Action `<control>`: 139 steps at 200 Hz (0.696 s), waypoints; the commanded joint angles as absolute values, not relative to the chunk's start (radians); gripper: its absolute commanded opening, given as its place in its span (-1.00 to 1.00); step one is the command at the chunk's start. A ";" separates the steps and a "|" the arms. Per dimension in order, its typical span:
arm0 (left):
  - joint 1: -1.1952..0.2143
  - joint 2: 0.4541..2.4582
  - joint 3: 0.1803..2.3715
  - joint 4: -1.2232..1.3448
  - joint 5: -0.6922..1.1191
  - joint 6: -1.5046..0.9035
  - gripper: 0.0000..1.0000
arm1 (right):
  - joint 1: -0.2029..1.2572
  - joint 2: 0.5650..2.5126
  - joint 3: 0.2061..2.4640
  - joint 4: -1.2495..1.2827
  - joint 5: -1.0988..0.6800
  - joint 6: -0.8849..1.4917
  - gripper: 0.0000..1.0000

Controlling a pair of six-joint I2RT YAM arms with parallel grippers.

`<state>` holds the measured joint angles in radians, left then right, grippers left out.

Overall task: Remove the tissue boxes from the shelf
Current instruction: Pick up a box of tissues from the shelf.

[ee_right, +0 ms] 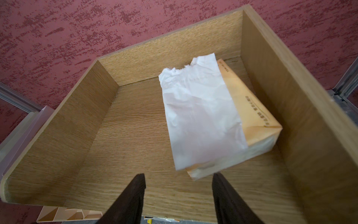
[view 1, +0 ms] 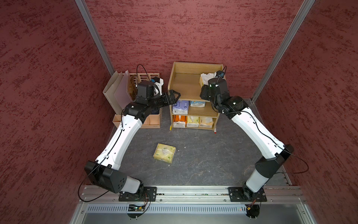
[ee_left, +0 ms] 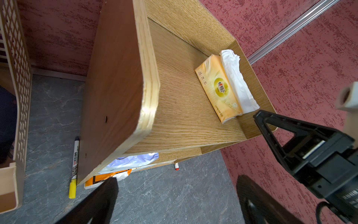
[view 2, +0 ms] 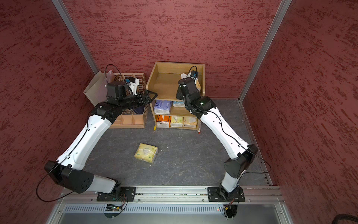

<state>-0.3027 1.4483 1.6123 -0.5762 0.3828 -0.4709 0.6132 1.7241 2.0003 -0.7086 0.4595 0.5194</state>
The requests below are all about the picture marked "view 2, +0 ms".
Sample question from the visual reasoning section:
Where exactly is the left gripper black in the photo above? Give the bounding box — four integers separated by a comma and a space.
119, 90, 158, 110

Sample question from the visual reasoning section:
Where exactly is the light blue tissue pack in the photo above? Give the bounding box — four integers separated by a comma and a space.
172, 101, 185, 107

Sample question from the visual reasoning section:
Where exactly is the purple tissue pack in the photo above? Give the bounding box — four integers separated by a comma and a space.
153, 100, 172, 115

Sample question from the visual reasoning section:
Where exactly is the wooden three-tier shelf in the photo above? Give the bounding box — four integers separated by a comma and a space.
145, 61, 206, 131

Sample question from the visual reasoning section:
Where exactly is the orange white tissue pack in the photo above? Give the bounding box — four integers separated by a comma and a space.
156, 115, 171, 128

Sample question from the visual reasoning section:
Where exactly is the yellow green tissue box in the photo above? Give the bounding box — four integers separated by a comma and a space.
134, 143, 158, 163

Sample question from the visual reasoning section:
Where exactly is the orange yellow tissue box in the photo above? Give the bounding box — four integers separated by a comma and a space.
180, 73, 201, 91

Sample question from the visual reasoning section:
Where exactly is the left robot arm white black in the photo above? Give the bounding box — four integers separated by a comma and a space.
44, 81, 157, 199

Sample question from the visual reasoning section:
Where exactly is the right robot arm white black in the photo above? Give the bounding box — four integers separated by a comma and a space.
177, 78, 258, 198

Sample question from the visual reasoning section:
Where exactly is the beige tissue pack bottom shelf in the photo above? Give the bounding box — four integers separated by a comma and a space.
183, 117, 198, 128

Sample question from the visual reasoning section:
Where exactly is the dark blue book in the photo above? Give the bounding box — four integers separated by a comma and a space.
132, 105, 145, 114

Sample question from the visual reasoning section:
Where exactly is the beige plastic file organizer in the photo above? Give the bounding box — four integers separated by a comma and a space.
110, 73, 149, 129

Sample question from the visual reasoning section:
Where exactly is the lilac paper folder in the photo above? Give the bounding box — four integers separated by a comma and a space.
105, 70, 115, 84

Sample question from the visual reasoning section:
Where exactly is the beige paper folder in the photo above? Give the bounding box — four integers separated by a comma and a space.
84, 71, 107, 106

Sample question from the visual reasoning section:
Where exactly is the left aluminium corner profile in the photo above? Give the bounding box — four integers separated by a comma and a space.
52, 0, 100, 74

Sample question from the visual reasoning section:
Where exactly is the aluminium corner profile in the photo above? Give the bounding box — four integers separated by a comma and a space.
238, 0, 292, 105
52, 0, 100, 74

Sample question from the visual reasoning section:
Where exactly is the right aluminium corner profile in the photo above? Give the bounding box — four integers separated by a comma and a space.
238, 0, 292, 105

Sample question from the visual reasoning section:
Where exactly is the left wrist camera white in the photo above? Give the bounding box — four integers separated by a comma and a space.
125, 77, 139, 96

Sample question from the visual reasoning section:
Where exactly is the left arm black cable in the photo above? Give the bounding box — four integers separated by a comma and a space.
35, 63, 126, 203

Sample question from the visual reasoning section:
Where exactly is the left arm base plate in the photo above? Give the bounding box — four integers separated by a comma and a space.
97, 186, 137, 202

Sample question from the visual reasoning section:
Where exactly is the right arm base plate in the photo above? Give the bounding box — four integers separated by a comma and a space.
207, 186, 245, 203

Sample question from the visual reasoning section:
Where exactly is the aluminium mounting rail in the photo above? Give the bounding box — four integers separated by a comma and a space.
60, 184, 286, 205

